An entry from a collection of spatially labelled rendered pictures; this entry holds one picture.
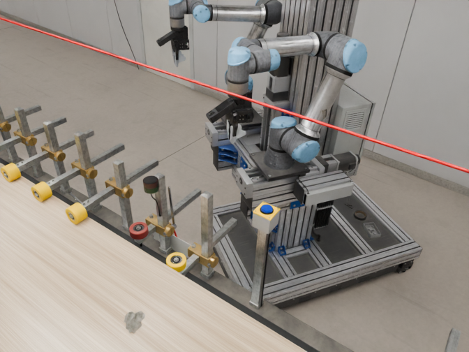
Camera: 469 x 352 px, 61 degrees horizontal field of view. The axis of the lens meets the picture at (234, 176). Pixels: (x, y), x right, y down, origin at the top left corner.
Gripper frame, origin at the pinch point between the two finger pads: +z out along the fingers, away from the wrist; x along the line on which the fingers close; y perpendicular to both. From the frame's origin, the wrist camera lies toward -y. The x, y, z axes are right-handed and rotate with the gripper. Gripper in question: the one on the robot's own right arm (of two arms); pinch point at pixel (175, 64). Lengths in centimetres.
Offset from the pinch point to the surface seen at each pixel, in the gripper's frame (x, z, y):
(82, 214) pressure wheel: -65, 37, -60
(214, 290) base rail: -103, 63, -13
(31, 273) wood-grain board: -87, 42, -81
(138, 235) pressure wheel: -80, 41, -39
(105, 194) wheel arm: -55, 36, -49
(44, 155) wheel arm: -12, 36, -75
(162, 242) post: -75, 54, -28
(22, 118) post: 8, 24, -82
